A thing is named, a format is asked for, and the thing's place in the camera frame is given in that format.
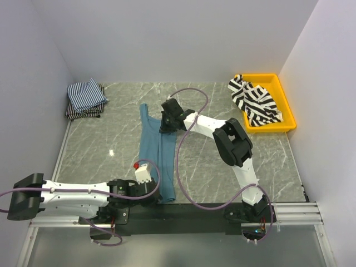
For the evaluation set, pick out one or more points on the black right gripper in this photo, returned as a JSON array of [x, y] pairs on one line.
[[163, 128]]

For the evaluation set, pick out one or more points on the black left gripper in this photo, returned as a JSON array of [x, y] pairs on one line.
[[153, 201]]

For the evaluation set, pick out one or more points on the teal blue tank top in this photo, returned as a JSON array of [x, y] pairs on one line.
[[159, 148]]

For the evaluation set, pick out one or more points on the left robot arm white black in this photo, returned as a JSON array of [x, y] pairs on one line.
[[33, 195]]

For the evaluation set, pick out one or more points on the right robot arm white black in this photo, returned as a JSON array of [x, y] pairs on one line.
[[234, 148]]

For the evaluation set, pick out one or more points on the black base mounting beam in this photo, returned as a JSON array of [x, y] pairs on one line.
[[140, 228]]

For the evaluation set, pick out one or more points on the dark striped folded top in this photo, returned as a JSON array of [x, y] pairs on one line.
[[93, 112]]

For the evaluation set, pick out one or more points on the black white striped top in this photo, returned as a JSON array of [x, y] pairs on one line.
[[255, 101]]

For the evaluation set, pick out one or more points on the blue white striped folded top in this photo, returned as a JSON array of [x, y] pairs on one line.
[[85, 95]]

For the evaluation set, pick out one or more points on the yellow plastic tray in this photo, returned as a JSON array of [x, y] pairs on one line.
[[271, 83]]

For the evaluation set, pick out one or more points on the aluminium extrusion rail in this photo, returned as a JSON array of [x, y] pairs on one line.
[[290, 213]]

